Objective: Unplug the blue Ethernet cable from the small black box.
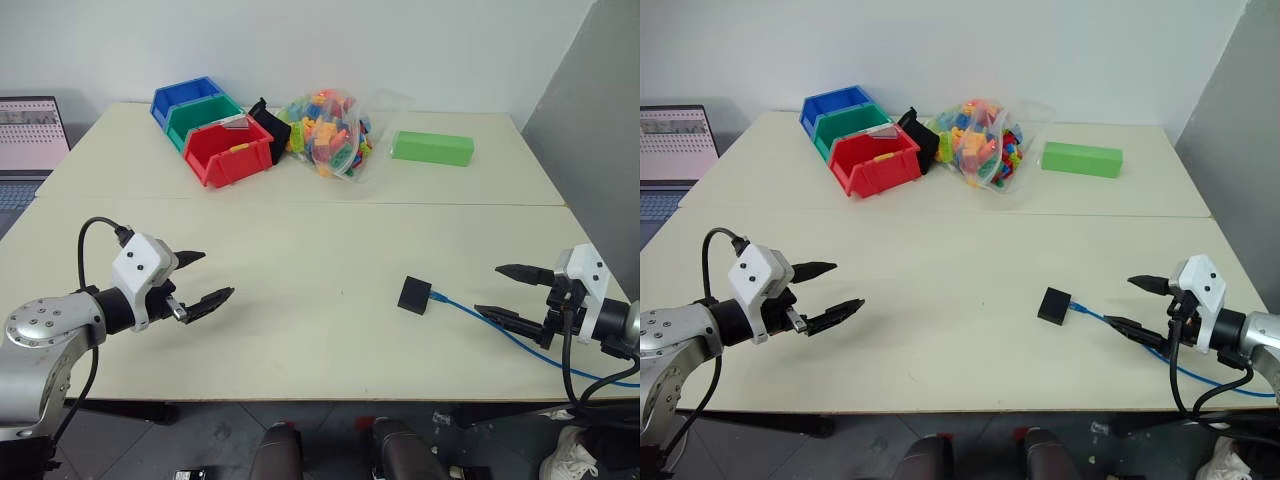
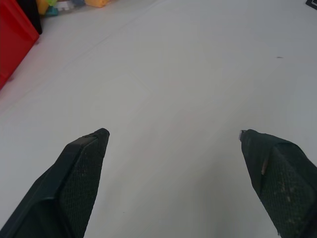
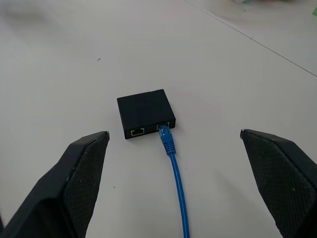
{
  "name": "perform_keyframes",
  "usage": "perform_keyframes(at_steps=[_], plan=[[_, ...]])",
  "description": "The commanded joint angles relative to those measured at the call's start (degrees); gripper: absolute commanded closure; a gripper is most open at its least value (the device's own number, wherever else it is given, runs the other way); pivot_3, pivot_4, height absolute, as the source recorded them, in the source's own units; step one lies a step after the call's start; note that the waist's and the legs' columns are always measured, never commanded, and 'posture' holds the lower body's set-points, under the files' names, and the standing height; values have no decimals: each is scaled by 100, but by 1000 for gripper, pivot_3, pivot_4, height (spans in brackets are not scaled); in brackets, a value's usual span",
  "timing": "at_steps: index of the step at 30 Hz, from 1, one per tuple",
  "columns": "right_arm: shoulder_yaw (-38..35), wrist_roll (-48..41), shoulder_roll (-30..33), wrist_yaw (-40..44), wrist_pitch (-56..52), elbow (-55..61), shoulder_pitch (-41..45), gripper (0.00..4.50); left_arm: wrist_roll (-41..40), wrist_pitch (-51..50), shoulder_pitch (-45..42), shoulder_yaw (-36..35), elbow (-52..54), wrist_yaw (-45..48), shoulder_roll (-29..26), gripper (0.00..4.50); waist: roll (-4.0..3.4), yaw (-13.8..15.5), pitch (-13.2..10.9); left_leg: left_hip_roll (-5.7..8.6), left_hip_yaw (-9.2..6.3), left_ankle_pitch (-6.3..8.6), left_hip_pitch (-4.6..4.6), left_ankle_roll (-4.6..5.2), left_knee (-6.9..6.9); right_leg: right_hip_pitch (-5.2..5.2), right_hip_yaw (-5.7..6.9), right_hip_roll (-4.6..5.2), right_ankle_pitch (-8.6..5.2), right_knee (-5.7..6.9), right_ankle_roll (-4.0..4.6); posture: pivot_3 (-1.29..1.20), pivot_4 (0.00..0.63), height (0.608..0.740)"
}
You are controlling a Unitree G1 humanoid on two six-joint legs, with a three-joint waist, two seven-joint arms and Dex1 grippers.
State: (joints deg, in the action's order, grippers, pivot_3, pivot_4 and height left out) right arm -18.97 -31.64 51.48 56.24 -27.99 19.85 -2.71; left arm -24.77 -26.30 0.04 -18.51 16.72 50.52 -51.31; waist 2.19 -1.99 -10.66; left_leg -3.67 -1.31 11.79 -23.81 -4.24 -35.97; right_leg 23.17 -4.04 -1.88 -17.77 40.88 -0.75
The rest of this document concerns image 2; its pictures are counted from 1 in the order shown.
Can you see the black plastic bin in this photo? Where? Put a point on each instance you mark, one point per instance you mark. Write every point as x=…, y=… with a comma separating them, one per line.
x=31, y=13

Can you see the green toy block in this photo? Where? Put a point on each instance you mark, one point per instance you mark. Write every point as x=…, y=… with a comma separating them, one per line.
x=52, y=2

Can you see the white toy block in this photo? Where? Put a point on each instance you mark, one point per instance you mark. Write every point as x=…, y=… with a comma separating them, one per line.
x=64, y=6

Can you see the red plastic bin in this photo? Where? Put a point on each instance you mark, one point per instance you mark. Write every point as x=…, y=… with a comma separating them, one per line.
x=13, y=37

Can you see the orange toy block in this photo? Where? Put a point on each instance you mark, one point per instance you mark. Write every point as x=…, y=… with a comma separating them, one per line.
x=97, y=2

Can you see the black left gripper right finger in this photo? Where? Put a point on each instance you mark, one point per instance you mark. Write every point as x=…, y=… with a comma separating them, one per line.
x=280, y=178

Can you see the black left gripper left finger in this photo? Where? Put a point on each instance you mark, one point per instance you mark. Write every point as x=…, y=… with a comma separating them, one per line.
x=62, y=188

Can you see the black marker square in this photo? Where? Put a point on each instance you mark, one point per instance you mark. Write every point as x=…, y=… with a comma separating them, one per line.
x=311, y=3

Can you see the teal toy block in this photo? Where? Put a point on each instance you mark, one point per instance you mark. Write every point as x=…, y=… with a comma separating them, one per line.
x=51, y=11

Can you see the yellow toy block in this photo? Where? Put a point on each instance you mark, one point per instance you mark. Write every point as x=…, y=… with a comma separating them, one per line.
x=41, y=6

